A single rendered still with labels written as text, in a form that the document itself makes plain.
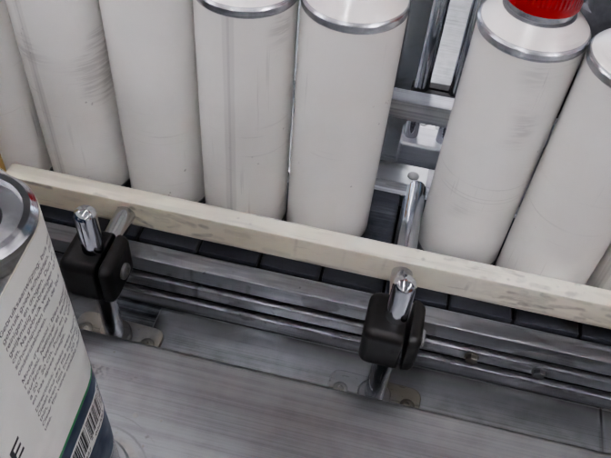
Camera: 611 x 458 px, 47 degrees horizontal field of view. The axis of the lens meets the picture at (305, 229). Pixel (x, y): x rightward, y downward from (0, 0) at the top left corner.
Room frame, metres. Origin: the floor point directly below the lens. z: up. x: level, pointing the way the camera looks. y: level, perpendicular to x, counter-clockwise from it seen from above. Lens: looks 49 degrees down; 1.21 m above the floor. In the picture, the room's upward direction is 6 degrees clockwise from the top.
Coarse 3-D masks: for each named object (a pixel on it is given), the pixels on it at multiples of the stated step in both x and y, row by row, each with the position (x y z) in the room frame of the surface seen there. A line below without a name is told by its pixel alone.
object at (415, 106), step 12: (396, 96) 0.33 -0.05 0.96; (408, 96) 0.33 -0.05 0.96; (420, 96) 0.33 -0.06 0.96; (432, 96) 0.33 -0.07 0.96; (444, 96) 0.33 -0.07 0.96; (396, 108) 0.33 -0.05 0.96; (408, 108) 0.33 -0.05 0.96; (420, 108) 0.32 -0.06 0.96; (432, 108) 0.32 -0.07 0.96; (444, 108) 0.32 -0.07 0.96; (408, 120) 0.33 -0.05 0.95; (420, 120) 0.32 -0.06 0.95; (432, 120) 0.32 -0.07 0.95; (444, 120) 0.32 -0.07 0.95
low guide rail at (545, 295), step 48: (48, 192) 0.28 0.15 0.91; (96, 192) 0.28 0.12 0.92; (144, 192) 0.28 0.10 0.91; (240, 240) 0.26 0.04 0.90; (288, 240) 0.26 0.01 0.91; (336, 240) 0.26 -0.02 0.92; (432, 288) 0.24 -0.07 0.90; (480, 288) 0.24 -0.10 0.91; (528, 288) 0.24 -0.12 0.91; (576, 288) 0.24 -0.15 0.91
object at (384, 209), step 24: (384, 192) 0.33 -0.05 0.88; (48, 216) 0.28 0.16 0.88; (72, 216) 0.29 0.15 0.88; (384, 216) 0.31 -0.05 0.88; (144, 240) 0.27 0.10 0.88; (168, 240) 0.27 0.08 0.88; (192, 240) 0.28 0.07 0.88; (384, 240) 0.29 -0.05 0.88; (504, 240) 0.30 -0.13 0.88; (264, 264) 0.26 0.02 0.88; (288, 264) 0.26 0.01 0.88; (312, 264) 0.27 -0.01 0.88; (360, 288) 0.25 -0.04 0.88; (384, 288) 0.26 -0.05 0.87; (456, 312) 0.25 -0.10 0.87; (480, 312) 0.24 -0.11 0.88; (504, 312) 0.24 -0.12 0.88; (528, 312) 0.25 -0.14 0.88; (576, 336) 0.23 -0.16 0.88; (600, 336) 0.23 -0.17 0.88
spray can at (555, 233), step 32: (608, 32) 0.28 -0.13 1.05; (608, 64) 0.26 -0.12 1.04; (576, 96) 0.27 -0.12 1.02; (608, 96) 0.25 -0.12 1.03; (576, 128) 0.26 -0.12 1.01; (608, 128) 0.25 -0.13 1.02; (544, 160) 0.27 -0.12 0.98; (576, 160) 0.25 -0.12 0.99; (608, 160) 0.25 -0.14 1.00; (544, 192) 0.26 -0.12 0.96; (576, 192) 0.25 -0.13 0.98; (608, 192) 0.25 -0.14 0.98; (512, 224) 0.28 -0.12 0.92; (544, 224) 0.25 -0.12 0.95; (576, 224) 0.25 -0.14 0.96; (608, 224) 0.25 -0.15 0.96; (512, 256) 0.26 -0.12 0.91; (544, 256) 0.25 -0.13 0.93; (576, 256) 0.25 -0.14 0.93
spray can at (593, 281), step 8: (608, 248) 0.26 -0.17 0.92; (608, 256) 0.26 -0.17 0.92; (600, 264) 0.26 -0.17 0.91; (608, 264) 0.26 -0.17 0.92; (600, 272) 0.26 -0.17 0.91; (608, 272) 0.25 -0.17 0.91; (592, 280) 0.26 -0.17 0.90; (600, 280) 0.26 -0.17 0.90; (608, 280) 0.25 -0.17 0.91; (608, 288) 0.25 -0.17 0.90
